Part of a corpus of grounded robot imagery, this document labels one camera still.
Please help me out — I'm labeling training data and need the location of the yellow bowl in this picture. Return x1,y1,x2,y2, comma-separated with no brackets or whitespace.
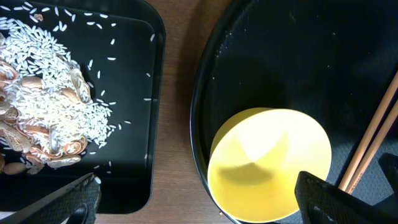
207,108,331,223

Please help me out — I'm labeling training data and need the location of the black rectangular tray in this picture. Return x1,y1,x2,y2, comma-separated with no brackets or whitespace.
1,0,165,214

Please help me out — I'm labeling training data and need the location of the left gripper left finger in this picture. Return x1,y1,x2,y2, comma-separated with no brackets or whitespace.
1,173,101,224

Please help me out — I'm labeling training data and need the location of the peanut shells and rice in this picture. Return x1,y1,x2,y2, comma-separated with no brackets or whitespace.
1,1,115,175

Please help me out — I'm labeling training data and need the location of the round black serving tray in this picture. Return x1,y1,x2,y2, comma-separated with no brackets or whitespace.
190,0,398,224

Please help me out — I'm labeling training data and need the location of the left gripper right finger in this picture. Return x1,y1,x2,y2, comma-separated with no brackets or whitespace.
294,171,397,224

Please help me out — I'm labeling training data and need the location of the wooden chopstick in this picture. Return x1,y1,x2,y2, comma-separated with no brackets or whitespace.
338,73,397,191
345,101,398,194

